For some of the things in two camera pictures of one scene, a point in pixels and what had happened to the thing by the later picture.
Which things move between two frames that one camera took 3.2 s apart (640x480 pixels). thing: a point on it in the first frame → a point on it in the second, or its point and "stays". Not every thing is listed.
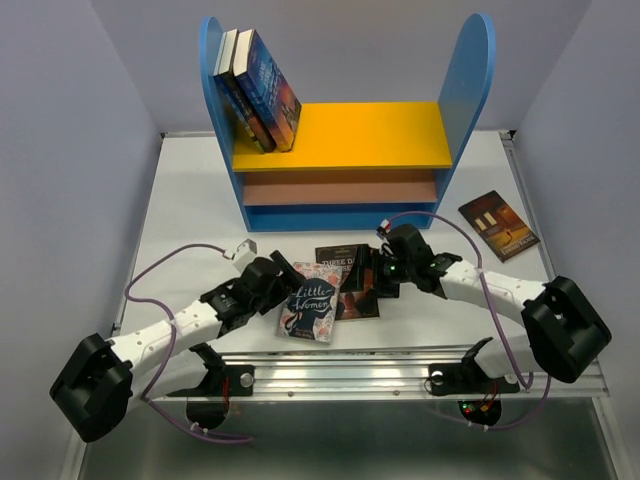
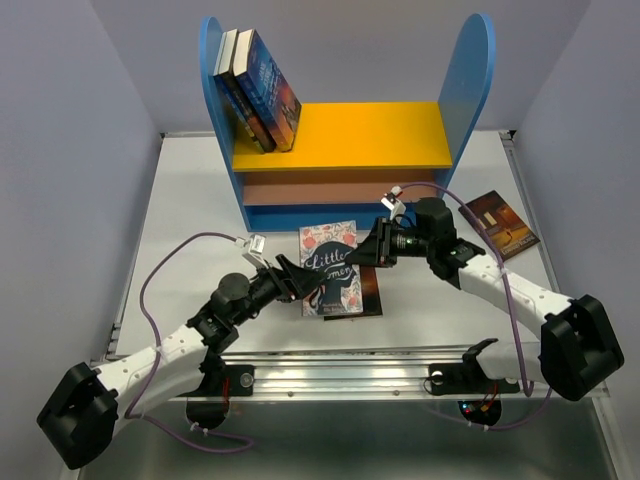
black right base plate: (465, 378) stays
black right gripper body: (388, 272) → (387, 243)
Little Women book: (310, 307) → (325, 248)
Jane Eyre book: (271, 95) stays
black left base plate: (223, 381) stays
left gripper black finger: (291, 276) stays
